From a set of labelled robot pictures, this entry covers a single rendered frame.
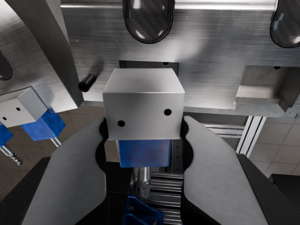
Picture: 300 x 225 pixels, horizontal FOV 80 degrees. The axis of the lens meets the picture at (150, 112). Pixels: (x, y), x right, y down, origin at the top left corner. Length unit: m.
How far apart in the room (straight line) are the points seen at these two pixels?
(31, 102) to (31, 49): 0.06
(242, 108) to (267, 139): 1.29
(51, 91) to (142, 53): 0.14
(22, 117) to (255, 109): 0.32
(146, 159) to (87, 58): 0.10
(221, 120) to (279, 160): 0.82
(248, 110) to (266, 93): 0.09
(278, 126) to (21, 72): 1.47
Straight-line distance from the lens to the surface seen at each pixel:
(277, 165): 1.85
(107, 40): 0.17
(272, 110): 0.33
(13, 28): 0.25
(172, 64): 0.19
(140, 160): 0.16
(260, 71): 0.21
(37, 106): 0.27
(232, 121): 1.11
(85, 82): 0.17
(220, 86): 0.18
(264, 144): 1.62
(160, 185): 0.59
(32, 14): 0.26
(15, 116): 0.28
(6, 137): 0.38
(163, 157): 0.16
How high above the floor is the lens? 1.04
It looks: 54 degrees down
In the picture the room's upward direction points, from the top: 170 degrees counter-clockwise
